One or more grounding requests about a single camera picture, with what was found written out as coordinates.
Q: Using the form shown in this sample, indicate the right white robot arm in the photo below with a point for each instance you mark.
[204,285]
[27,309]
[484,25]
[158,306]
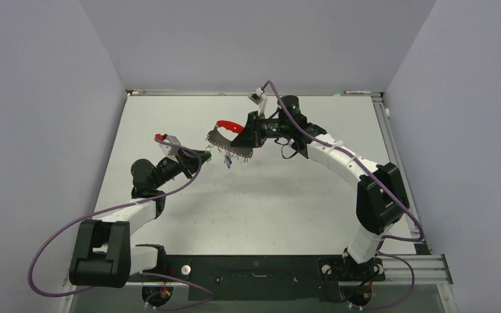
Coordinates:
[381,197]

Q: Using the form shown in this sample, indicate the aluminium rail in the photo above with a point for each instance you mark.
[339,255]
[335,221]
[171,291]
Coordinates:
[159,93]
[295,269]
[382,115]

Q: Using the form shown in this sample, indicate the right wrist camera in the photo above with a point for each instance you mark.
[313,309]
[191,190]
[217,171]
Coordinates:
[259,97]

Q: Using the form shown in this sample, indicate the green key tag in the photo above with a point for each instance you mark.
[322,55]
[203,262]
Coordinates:
[208,158]

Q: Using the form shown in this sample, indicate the aluminium front rail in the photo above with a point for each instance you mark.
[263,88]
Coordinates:
[295,269]

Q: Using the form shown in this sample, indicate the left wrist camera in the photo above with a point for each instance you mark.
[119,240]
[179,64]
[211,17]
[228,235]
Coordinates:
[169,145]

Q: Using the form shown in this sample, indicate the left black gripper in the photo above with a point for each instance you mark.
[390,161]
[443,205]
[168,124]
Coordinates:
[182,165]

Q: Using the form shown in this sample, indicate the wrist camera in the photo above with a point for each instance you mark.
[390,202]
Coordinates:
[259,97]
[169,145]

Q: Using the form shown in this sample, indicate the red-handled metal key holder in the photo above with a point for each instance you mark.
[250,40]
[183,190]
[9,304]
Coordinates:
[222,143]

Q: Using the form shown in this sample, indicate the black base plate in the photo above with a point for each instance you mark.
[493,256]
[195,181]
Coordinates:
[324,291]

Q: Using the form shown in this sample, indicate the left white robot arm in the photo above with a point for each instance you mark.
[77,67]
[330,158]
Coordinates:
[104,255]

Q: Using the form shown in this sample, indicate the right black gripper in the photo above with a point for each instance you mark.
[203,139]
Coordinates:
[252,133]

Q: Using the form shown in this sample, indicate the aluminium right rail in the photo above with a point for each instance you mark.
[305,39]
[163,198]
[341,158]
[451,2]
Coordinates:
[382,115]

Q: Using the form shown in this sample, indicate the aluminium back rail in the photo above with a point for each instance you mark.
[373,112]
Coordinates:
[159,93]

